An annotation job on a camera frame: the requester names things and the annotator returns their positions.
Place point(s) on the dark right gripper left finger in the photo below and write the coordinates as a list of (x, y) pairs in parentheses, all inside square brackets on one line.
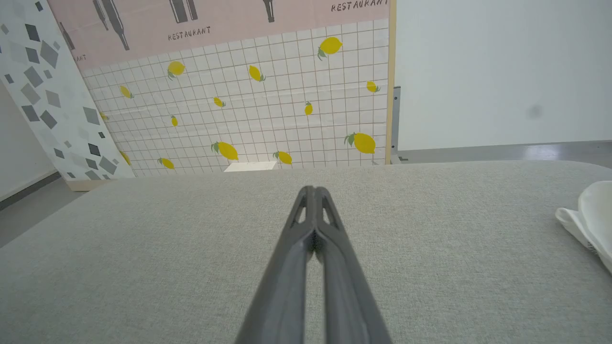
[(282, 286)]

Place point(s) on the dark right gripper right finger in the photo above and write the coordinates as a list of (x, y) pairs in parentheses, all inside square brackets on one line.
[(349, 296)]

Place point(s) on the white shirt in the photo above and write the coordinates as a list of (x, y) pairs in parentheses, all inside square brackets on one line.
[(595, 215)]

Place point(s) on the white rectangular box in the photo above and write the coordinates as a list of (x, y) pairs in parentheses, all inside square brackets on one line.
[(251, 166)]

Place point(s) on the grey metal partition support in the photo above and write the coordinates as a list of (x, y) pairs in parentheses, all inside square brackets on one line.
[(396, 124)]

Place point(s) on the lemon tile print partition panel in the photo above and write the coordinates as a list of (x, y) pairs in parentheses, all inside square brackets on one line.
[(287, 95)]

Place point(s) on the terrazzo print partition panel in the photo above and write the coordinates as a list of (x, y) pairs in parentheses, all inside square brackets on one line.
[(52, 95)]

